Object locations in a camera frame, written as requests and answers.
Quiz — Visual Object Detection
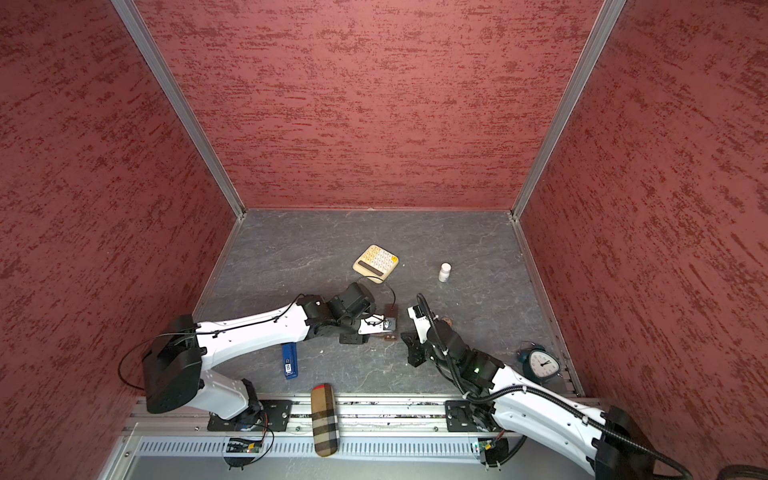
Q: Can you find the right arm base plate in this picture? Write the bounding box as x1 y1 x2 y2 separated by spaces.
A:
444 400 500 432

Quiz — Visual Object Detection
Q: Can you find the brown weekly pill organizer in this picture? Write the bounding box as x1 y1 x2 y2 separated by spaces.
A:
383 304 399 341

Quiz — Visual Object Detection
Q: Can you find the left circuit board with wires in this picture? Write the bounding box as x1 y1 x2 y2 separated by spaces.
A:
223 413 276 470

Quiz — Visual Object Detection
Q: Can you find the right corner aluminium profile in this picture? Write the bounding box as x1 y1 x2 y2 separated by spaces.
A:
510 0 626 222

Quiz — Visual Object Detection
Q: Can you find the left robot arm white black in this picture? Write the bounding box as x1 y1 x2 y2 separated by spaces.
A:
142 282 395 431

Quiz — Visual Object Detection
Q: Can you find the plaid glasses case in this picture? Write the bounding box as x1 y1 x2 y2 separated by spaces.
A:
311 383 340 458

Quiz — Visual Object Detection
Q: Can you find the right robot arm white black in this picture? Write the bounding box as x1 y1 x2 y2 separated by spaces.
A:
401 306 656 479

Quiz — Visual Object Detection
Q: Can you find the right circuit board with wires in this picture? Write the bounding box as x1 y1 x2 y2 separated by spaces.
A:
476 430 528 469

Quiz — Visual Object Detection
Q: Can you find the aluminium front rail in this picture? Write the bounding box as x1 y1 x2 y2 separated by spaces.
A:
98 393 631 480

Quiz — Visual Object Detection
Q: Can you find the teal alarm clock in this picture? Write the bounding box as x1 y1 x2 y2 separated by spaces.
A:
517 343 561 385

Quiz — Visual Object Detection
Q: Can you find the corner aluminium profile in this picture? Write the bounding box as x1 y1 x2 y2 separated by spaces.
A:
510 0 626 222
111 0 247 221

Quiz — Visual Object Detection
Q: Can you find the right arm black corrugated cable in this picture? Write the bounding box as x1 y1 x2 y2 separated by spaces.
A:
415 292 694 480

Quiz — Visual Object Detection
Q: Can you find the yellow calculator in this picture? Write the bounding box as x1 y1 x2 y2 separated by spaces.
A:
352 244 399 284

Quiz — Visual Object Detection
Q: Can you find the left corner aluminium profile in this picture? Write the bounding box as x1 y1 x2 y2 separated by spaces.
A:
111 0 247 221

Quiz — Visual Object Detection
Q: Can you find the circuit board with wires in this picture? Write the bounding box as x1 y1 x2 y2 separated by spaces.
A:
476 430 528 469
223 413 276 470

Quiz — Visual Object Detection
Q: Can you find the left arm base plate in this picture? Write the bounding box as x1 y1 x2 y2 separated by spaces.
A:
207 400 293 433

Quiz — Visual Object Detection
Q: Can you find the white pill bottle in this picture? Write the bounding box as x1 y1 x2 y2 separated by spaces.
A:
438 262 452 283

